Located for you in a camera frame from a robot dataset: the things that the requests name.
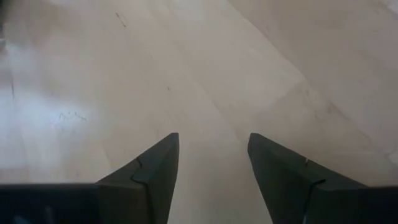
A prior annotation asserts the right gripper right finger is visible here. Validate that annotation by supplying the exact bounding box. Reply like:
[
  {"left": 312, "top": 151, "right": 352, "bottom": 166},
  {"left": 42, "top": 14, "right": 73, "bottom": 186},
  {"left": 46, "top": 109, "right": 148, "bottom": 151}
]
[{"left": 247, "top": 133, "right": 369, "bottom": 224}]

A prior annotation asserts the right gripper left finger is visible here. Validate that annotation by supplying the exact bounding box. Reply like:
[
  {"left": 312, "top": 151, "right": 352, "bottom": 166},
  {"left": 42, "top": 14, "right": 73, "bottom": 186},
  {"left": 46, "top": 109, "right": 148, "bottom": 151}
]
[{"left": 95, "top": 132, "right": 180, "bottom": 224}]

